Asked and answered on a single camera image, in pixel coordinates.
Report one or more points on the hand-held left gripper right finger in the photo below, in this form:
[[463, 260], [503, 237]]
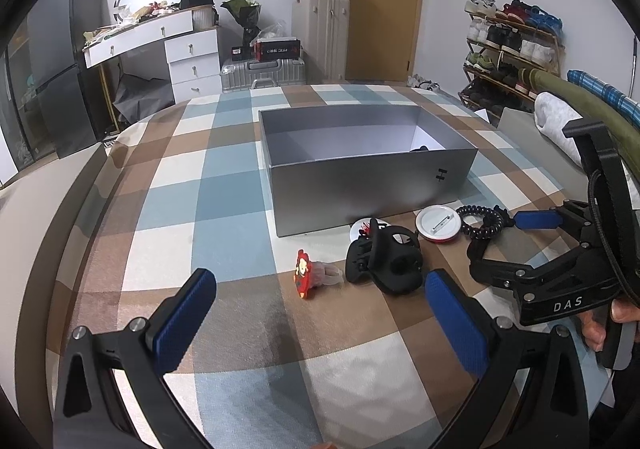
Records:
[[457, 324]]

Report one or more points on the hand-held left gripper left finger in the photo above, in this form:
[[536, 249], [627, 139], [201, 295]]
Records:
[[182, 324]]

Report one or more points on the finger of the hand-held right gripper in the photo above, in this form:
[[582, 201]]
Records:
[[500, 271], [537, 220]]

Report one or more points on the white round pin badge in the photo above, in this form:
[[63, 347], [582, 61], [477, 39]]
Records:
[[436, 224]]

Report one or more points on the black hair claw clip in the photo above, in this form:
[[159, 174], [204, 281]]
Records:
[[387, 261]]

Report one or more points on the red cartoon hair clip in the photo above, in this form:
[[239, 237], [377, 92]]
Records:
[[302, 274]]

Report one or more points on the grey cardboard box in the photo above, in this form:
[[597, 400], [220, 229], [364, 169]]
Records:
[[350, 194]]

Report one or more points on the person's right hand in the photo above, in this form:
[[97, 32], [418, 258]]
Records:
[[594, 331]]

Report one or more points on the grey box lid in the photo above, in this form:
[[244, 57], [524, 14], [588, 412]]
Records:
[[520, 139]]

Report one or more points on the white towel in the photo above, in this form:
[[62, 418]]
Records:
[[552, 116]]

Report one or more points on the white paper sheet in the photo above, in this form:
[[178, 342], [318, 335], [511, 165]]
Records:
[[482, 115]]

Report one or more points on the green rolled mat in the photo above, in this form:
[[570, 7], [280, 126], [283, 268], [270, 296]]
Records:
[[575, 99]]

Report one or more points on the checked blanket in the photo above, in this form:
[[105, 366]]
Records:
[[225, 199]]

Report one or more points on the blue plaid cloth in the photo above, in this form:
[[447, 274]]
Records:
[[605, 91]]

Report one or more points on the beige bed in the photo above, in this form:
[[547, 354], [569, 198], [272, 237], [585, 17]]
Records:
[[45, 229]]

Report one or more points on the pair of loose shoes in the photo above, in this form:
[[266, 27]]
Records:
[[424, 83]]

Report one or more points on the metal pole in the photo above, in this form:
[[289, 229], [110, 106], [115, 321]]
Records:
[[636, 64]]

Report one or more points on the wooden shoe rack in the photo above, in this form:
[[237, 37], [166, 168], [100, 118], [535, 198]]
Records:
[[472, 46]]

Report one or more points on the grey cloth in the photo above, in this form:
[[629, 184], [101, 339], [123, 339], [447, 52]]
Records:
[[140, 99]]

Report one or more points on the wooden door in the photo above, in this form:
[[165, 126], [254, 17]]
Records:
[[385, 19]]

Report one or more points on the silver suitcase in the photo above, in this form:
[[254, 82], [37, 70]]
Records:
[[262, 76]]

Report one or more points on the white dressing desk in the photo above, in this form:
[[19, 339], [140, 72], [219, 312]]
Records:
[[192, 59]]

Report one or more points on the black refrigerator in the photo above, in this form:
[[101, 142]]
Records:
[[70, 79]]

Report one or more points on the dark glass cabinet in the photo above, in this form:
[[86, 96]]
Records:
[[15, 104]]

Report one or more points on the small black box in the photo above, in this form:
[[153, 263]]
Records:
[[240, 52]]

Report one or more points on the cream suitcase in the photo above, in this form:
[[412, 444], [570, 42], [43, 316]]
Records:
[[320, 39]]

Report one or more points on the black and red box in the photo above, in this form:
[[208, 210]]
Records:
[[277, 50]]

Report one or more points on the white ribbed bin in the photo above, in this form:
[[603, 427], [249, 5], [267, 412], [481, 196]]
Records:
[[205, 19]]

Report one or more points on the pile of desk clutter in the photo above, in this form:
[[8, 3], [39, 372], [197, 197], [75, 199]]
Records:
[[130, 21]]

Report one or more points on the bouquet in black wrap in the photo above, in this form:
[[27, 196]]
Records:
[[245, 14]]

